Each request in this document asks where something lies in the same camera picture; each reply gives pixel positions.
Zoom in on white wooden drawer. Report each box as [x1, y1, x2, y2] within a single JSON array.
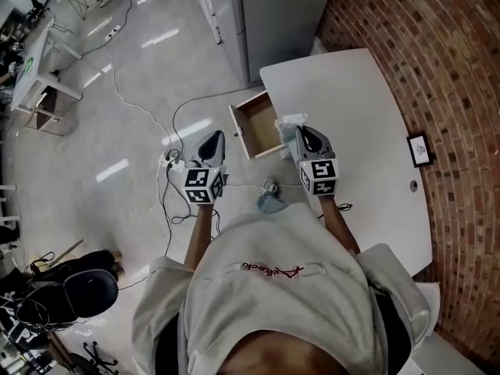
[[228, 90, 288, 162]]

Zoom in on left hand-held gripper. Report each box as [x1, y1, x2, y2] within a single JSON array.
[[183, 130, 230, 206]]

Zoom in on person's blue jeans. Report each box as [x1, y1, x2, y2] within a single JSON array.
[[256, 191, 287, 216]]

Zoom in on black floor cable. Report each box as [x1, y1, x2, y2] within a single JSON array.
[[171, 86, 263, 159]]

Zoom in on black picture frame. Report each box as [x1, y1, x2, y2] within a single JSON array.
[[405, 131, 437, 169]]

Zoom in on person's left forearm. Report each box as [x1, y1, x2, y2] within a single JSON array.
[[183, 203, 216, 273]]

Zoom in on white plastic bag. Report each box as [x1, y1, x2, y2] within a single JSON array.
[[274, 112, 309, 159]]

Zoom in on person's grey t-shirt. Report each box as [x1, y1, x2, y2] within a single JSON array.
[[132, 203, 433, 375]]

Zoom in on person's right forearm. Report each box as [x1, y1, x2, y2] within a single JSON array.
[[318, 195, 361, 255]]

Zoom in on grey metal cabinet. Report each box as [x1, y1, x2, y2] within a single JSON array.
[[226, 0, 338, 88]]

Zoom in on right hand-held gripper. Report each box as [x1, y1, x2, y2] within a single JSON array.
[[295, 125, 339, 198]]

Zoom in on black office chair base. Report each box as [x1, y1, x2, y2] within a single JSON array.
[[70, 340, 119, 375]]

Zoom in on long white floor cable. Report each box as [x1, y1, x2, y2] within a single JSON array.
[[102, 39, 173, 159]]

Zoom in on white table with green logo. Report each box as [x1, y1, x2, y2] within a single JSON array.
[[10, 17, 84, 113]]

